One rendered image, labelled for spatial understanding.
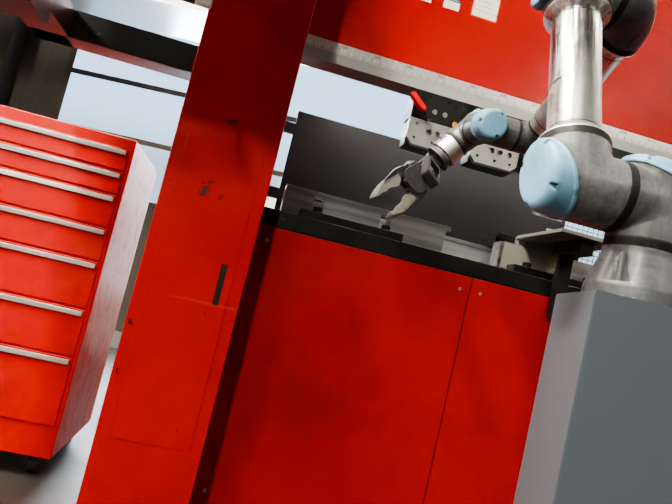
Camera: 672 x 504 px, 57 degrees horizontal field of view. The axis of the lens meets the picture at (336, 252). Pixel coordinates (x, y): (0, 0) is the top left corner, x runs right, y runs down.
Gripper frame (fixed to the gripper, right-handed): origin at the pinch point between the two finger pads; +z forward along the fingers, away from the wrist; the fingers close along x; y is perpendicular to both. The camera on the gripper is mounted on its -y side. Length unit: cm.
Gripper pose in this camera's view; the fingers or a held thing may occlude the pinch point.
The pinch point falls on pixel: (382, 206)
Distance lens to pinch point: 153.6
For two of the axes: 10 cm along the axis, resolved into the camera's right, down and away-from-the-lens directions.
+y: -2.0, -1.3, 9.7
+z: -7.7, 6.3, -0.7
